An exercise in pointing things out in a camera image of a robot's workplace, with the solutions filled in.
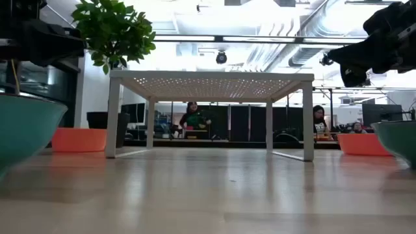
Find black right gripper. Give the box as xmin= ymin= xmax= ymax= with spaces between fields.
xmin=326 ymin=27 xmax=416 ymax=88

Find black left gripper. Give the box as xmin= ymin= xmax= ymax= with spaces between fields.
xmin=0 ymin=0 xmax=86 ymax=68

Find patterned black white bowl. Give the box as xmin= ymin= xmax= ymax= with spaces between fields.
xmin=0 ymin=93 xmax=68 ymax=179

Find orange mini bowl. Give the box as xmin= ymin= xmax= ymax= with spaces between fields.
xmin=337 ymin=133 xmax=393 ymax=157
xmin=51 ymin=127 xmax=108 ymax=153

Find black ceiling spotlight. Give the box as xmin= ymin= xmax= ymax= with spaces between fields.
xmin=319 ymin=53 xmax=335 ymax=67

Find green leafy plant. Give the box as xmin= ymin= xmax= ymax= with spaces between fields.
xmin=70 ymin=0 xmax=157 ymax=75

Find black computer monitor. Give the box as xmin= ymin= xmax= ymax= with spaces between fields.
xmin=361 ymin=103 xmax=404 ymax=128

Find person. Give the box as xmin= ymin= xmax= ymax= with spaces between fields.
xmin=349 ymin=122 xmax=368 ymax=135
xmin=312 ymin=105 xmax=332 ymax=141
xmin=179 ymin=101 xmax=212 ymax=140

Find overhead light bar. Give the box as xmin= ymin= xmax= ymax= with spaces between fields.
xmin=152 ymin=34 xmax=370 ymax=46

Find black partition panels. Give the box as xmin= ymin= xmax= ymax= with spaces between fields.
xmin=198 ymin=104 xmax=305 ymax=142

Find white perforated metal rack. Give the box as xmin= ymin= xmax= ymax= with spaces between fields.
xmin=105 ymin=70 xmax=315 ymax=163

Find black aluminium table frame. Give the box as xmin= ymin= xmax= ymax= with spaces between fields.
xmin=123 ymin=138 xmax=341 ymax=150

